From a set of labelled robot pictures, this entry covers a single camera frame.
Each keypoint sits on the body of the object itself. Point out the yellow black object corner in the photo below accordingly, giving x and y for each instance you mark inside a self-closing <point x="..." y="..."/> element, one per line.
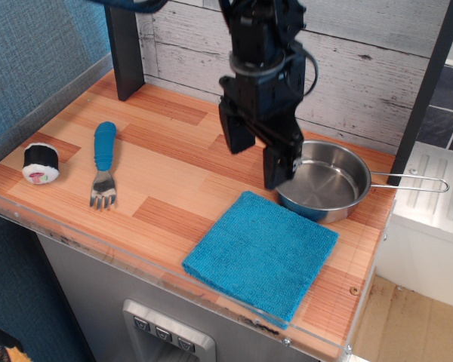
<point x="12" y="354"/>

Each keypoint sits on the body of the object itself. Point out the right black post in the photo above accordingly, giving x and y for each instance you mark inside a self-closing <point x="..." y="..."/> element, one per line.
<point x="428" y="85"/>

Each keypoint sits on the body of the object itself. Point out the black post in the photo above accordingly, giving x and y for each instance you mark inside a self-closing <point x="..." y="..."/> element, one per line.
<point x="125" y="51"/>
<point x="428" y="85"/>

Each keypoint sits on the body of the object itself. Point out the white grooved cabinet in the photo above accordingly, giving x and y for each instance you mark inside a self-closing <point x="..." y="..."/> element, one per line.
<point x="417" y="251"/>

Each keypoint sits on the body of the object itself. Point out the clear acrylic table edge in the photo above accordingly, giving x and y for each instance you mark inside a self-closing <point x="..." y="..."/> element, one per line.
<point x="97" y="277"/>

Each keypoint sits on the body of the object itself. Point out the blue cloth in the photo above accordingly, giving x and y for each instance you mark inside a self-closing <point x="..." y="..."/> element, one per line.
<point x="263" y="255"/>

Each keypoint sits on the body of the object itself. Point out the plush sushi roll toy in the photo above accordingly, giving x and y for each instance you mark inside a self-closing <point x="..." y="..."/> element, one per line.
<point x="40" y="163"/>

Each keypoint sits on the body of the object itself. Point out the small steel pan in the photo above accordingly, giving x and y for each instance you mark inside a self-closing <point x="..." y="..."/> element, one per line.
<point x="331" y="181"/>

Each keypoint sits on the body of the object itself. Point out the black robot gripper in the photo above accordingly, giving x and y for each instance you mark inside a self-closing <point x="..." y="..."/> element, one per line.
<point x="265" y="107"/>

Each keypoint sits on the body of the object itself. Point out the silver dispenser button panel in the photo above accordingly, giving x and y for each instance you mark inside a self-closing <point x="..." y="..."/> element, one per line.
<point x="157" y="337"/>

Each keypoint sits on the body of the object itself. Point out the left black post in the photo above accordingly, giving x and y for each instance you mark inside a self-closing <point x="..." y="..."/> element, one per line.
<point x="125" y="51"/>

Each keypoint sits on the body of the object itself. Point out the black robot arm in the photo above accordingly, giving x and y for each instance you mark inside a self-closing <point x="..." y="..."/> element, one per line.
<point x="263" y="35"/>

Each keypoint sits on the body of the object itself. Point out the blue handled fork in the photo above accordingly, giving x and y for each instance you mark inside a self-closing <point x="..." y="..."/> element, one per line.
<point x="103" y="190"/>

